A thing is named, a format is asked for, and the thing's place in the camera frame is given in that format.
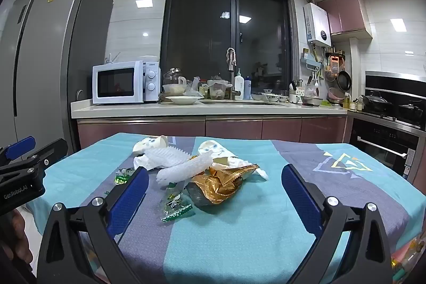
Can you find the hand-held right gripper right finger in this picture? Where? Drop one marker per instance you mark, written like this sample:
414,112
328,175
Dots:
301,200

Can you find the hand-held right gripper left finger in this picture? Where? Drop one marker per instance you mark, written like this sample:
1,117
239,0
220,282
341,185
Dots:
128,200

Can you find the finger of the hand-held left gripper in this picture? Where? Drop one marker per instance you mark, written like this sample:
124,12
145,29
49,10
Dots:
20,145
50,151

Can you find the green candy wrapper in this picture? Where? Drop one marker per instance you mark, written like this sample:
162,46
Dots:
123,177
172,190
176,210

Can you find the white paper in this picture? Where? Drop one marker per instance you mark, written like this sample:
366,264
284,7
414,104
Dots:
143,161

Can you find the white tissue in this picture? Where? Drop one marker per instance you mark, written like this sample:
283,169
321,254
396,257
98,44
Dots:
261,175

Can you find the white foam net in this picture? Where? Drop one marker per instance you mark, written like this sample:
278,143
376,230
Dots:
186,169
166,156

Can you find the gold snack bag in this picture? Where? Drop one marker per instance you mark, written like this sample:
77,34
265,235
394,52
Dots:
216,186

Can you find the crushed white blue-dotted paper cup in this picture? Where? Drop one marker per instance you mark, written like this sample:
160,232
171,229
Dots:
213,149

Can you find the person's left hand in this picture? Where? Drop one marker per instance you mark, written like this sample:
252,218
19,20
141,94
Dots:
20,232

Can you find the teal and grey tablecloth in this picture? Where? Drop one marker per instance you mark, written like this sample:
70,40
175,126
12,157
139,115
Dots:
233,237

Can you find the white microwave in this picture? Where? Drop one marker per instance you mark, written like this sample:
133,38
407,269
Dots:
116,82

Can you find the grey refrigerator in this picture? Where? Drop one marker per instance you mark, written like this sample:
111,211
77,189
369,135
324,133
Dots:
50,54

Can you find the black oven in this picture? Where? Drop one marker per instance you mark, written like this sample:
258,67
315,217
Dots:
382,144

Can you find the kitchen counter with pink cabinets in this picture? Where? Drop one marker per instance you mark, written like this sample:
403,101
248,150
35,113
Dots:
233,127

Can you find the metal bowl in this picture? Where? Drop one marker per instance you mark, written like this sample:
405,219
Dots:
312,101

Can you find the small patterned bowl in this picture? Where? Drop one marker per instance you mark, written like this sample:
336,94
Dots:
284,98
273,98
257,96

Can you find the white utensil holder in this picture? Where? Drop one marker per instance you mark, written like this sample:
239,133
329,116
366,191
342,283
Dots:
294,96

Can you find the oil bottle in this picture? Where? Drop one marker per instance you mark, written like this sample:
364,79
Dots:
347,102

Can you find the stack of pink bowls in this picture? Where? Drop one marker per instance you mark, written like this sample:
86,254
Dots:
336,97

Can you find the white plate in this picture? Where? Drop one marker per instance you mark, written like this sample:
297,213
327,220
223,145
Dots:
184,100

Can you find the colourful printed cloth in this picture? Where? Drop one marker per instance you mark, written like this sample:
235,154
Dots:
406,260

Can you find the white pitcher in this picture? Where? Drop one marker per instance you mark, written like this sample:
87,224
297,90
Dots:
176,88

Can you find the black wok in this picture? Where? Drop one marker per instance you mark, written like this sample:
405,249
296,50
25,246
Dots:
376,102

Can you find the blue and white bottle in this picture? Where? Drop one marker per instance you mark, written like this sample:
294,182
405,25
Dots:
247,89

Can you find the black frying pan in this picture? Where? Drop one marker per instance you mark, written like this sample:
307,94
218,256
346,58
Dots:
343,81

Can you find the white soap bottle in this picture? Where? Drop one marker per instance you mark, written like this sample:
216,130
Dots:
238,87

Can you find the glass jar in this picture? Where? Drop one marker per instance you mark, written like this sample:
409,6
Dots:
171,74

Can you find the metal faucet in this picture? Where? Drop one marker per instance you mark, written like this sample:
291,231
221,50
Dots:
231,81

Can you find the clear plastic container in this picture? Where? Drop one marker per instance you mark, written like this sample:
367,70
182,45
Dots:
218,89

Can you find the black pot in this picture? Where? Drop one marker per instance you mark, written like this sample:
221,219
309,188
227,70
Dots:
411,112

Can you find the black range hood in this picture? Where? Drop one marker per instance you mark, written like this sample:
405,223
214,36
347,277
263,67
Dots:
396,82

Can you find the pink cloth on faucet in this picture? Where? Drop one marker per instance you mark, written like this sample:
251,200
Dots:
232,56

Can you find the white water heater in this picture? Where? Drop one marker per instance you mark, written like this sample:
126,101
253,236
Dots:
318,24

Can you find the dark kitchen window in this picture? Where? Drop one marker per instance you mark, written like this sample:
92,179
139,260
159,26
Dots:
199,21

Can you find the teal wall rack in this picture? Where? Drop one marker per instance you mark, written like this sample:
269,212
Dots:
309,60

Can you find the pink wall cabinet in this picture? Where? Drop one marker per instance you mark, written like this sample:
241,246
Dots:
346,13

